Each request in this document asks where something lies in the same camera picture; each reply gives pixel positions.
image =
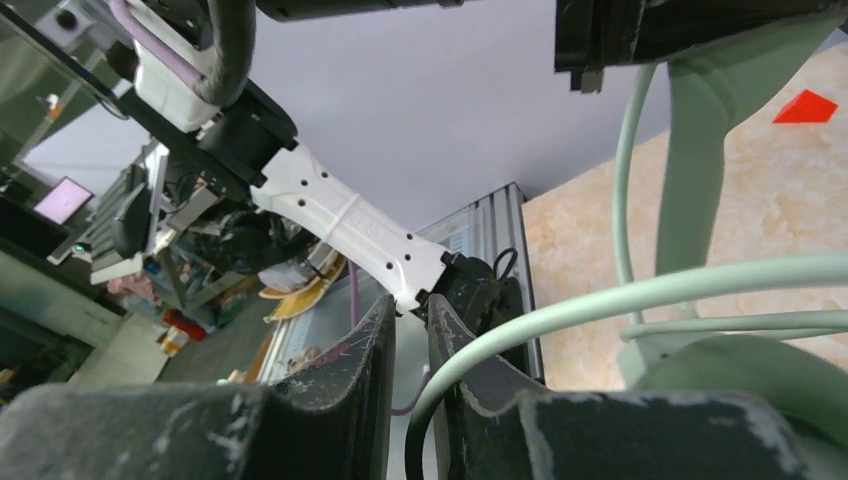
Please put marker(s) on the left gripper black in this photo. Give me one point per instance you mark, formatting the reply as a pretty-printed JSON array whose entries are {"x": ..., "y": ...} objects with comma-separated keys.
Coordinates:
[{"x": 593, "y": 35}]

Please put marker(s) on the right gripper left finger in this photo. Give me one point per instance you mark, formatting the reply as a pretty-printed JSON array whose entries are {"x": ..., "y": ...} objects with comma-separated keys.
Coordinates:
[{"x": 329, "y": 420}]

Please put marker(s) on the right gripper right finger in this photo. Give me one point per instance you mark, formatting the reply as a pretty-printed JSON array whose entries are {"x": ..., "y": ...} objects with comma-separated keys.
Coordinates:
[{"x": 720, "y": 408}]

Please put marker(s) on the mint green headphones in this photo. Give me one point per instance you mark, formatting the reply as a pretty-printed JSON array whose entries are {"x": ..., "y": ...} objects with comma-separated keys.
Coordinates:
[{"x": 714, "y": 89}]

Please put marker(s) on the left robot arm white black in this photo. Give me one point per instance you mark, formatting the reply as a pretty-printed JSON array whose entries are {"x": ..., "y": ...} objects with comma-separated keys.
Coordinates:
[{"x": 251, "y": 148}]

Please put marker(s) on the small red block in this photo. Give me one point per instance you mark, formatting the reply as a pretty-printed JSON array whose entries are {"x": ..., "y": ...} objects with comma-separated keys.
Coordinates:
[{"x": 807, "y": 107}]

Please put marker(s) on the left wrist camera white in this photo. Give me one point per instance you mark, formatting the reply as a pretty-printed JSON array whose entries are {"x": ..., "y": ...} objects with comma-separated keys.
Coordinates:
[{"x": 162, "y": 90}]

